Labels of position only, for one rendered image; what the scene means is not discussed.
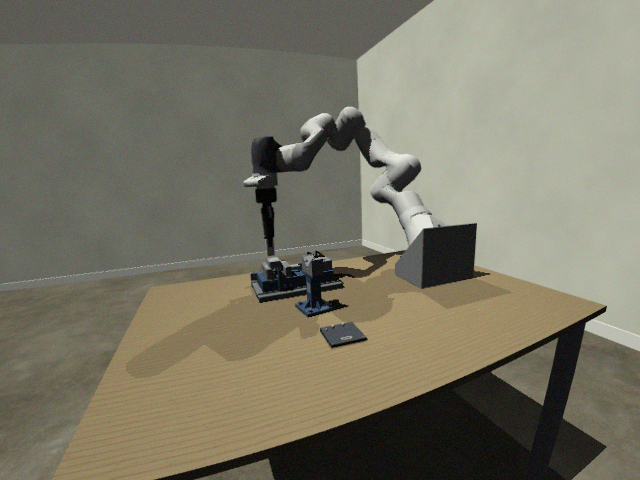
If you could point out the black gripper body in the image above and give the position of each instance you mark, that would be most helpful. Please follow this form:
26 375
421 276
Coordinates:
266 197

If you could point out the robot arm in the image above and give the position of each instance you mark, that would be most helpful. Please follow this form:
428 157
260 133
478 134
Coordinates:
401 170

